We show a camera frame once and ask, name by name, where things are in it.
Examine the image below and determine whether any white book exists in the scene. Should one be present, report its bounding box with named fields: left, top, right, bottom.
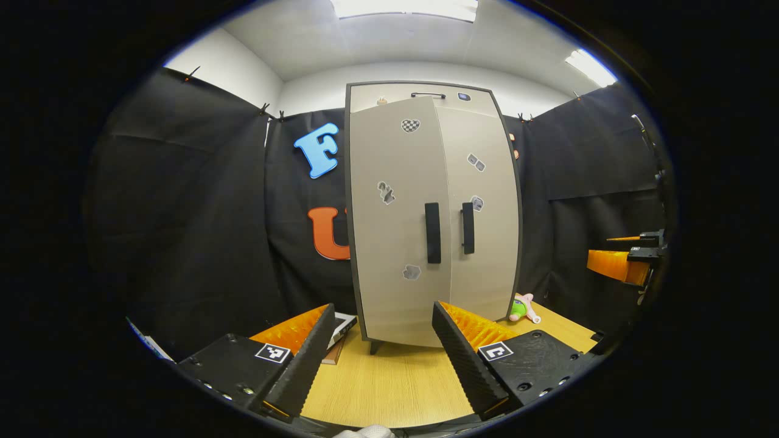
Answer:
left=327, top=312, right=358, bottom=350

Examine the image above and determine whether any black backdrop cloth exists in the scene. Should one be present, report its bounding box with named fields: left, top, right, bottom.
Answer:
left=85, top=67, right=670, bottom=360

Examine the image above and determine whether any large ceiling light panel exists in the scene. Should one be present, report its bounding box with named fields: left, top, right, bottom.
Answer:
left=332, top=0, right=478, bottom=22

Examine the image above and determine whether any grey cabinet door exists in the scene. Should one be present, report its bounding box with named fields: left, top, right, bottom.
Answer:
left=433, top=105, right=521, bottom=322
left=348, top=96, right=454, bottom=349

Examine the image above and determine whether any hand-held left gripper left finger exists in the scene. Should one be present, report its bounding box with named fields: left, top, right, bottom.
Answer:
left=176, top=303, right=337, bottom=422

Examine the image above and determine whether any pink starfish plush toy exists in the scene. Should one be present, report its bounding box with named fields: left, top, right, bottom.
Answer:
left=510, top=293, right=541, bottom=324

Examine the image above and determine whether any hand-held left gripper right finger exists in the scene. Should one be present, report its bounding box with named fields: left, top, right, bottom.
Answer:
left=431, top=301, right=603, bottom=422

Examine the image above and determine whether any grey shoe cabinet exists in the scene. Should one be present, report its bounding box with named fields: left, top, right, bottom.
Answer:
left=344, top=81, right=524, bottom=355

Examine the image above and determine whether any small ceiling light panel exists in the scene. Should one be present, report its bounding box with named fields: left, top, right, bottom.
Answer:
left=565, top=49, right=618, bottom=88

